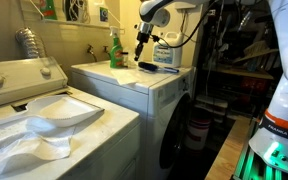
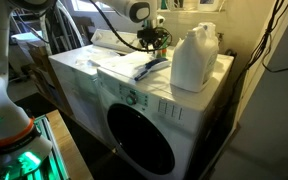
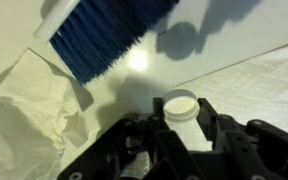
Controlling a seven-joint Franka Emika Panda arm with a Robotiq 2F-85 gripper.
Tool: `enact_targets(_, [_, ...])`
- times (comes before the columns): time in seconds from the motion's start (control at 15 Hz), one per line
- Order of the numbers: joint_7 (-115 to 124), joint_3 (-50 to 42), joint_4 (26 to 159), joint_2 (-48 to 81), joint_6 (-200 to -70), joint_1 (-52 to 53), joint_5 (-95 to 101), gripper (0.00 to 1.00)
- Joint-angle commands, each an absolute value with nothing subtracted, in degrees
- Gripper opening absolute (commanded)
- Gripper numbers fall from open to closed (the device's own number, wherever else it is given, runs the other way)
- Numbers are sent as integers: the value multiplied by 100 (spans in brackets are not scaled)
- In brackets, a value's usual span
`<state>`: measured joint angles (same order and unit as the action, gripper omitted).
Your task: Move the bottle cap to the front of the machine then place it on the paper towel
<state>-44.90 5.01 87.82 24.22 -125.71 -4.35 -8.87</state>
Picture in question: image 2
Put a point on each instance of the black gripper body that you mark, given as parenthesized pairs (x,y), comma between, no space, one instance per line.
(150,35)

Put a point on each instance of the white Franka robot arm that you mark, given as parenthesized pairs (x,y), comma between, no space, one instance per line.
(4,110)

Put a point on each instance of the green spray bottle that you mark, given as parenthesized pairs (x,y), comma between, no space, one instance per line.
(160,53)

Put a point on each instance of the teal bottle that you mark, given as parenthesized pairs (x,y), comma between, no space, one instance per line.
(164,3)

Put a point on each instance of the white front-load washing machine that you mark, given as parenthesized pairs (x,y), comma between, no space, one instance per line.
(190,133)

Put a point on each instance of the blue bristle brush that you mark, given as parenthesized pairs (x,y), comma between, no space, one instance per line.
(155,64)

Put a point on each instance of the large white plastic jug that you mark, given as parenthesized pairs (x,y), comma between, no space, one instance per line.
(192,63)

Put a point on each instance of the washer control knob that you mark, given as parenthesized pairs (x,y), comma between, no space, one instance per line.
(131,99)

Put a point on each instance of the white box with blue label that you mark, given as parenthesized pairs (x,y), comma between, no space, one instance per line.
(208,4)

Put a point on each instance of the white top-load dryer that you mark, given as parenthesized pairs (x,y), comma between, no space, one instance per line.
(74,86)

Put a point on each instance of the white metal rack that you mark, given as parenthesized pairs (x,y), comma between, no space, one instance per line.
(62,30)

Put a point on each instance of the dark round washer door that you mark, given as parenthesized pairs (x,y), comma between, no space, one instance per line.
(140,140)

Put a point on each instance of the brown cardboard box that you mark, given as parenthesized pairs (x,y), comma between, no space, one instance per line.
(40,63)

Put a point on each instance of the white plastic tub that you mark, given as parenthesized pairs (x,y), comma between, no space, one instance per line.
(27,37)

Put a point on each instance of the dark storage shelf unit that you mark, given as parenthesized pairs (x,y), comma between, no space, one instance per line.
(25,23)

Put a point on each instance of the wooden board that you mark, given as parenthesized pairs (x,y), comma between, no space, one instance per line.
(67,146)

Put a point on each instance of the white wall shelf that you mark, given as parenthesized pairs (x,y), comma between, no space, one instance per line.
(190,11)

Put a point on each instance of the wall water valve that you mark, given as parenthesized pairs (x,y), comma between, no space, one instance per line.
(221,36)

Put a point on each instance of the green-lit robot base frame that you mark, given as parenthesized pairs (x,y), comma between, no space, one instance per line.
(55,166)

